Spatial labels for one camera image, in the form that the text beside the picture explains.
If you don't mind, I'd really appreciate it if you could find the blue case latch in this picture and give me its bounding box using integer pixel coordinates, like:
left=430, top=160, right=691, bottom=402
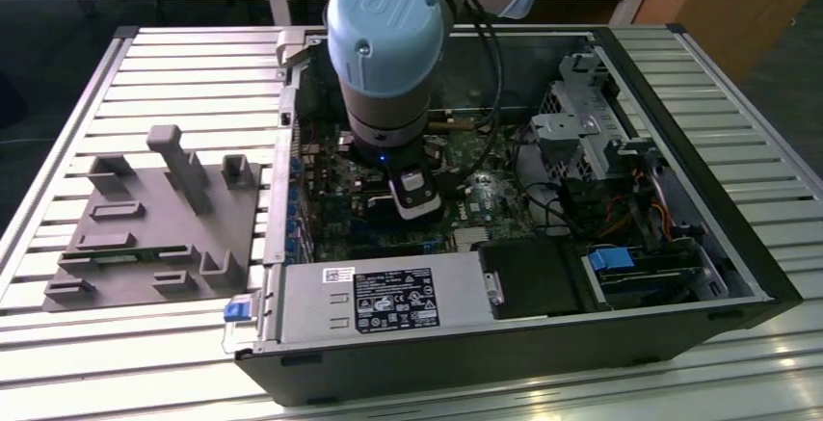
left=223, top=295, right=254, bottom=324

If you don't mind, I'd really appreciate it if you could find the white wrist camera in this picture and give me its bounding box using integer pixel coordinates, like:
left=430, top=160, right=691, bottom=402
left=390, top=165, right=444, bottom=223

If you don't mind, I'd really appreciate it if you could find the grey parts rack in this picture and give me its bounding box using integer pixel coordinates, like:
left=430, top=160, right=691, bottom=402
left=39, top=124, right=266, bottom=314

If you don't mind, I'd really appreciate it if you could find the black wire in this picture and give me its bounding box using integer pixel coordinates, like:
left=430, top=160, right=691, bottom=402
left=520, top=177, right=584, bottom=242

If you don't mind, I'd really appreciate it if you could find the orange wire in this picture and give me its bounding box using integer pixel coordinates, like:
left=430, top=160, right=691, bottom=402
left=642, top=201, right=676, bottom=240

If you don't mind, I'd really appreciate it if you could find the green motherboard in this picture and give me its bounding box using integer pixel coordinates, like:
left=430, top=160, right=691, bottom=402
left=299, top=110, right=548, bottom=266

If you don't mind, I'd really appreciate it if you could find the yellow wire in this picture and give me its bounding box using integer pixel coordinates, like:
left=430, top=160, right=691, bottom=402
left=594, top=198, right=644, bottom=240

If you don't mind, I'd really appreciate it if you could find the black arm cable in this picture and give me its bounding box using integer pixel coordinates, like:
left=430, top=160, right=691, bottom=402
left=448, top=0, right=511, bottom=198

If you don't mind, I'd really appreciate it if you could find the black plastic shroud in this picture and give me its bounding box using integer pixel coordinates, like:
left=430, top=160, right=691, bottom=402
left=472, top=237, right=596, bottom=321

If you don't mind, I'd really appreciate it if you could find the small silver heatsink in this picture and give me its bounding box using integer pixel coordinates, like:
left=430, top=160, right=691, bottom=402
left=452, top=227, right=494, bottom=249

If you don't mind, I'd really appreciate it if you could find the silver power supply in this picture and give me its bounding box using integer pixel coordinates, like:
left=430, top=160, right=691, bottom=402
left=254, top=251, right=500, bottom=345

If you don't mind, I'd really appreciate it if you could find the hard disk in blue carrier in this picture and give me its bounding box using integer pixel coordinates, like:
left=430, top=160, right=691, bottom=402
left=583, top=245, right=706, bottom=307

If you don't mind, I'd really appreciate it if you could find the black PC case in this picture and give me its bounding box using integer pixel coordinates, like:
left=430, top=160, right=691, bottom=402
left=232, top=23, right=806, bottom=408

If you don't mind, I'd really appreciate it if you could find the wooden cabinet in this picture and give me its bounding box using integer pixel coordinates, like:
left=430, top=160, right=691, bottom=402
left=632, top=0, right=823, bottom=85

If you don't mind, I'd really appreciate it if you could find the metal disk bay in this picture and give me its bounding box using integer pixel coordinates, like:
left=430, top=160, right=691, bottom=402
left=530, top=52, right=662, bottom=186

